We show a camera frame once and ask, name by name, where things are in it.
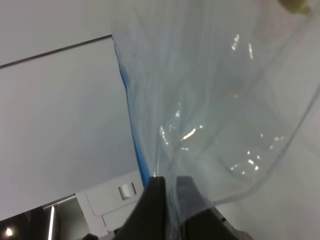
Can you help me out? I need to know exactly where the yellow lemon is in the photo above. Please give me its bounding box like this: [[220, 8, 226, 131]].
[[278, 0, 311, 14]]

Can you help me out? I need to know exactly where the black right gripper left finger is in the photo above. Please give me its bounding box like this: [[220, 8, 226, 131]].
[[115, 176, 171, 240]]

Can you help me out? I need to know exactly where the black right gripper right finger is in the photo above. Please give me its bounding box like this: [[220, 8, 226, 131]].
[[176, 176, 237, 240]]

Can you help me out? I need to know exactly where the clear zip bag blue seal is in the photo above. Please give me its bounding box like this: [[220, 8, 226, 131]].
[[110, 0, 320, 224]]

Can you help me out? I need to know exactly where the white cabinet with handle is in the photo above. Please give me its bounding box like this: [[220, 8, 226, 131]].
[[75, 170, 144, 238]]

